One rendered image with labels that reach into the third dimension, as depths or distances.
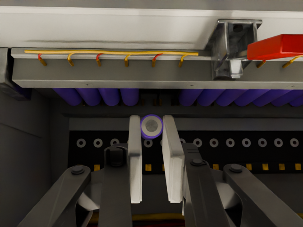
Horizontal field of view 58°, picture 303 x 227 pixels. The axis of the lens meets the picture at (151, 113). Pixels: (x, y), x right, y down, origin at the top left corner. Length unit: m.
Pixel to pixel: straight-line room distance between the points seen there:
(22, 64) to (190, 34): 0.13
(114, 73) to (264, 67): 0.12
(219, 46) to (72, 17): 0.09
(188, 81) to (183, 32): 0.04
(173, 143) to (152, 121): 0.05
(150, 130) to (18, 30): 0.11
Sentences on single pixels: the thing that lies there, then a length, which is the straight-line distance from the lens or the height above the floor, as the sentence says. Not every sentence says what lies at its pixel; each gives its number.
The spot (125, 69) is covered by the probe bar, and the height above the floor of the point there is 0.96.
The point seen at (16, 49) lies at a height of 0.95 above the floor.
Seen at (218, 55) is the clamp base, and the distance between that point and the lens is 0.19.
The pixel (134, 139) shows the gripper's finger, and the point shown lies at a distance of 0.16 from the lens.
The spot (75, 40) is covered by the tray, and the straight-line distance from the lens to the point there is 0.21.
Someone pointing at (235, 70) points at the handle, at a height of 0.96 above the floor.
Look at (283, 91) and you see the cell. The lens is 0.28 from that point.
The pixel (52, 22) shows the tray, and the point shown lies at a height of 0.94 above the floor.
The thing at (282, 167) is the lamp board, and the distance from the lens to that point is 0.38.
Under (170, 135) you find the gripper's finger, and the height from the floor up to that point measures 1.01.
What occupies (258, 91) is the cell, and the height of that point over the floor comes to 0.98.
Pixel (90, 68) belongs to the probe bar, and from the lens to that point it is 0.22.
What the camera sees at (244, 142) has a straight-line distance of 0.36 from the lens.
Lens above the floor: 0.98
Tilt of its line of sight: 5 degrees up
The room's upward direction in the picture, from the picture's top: 180 degrees counter-clockwise
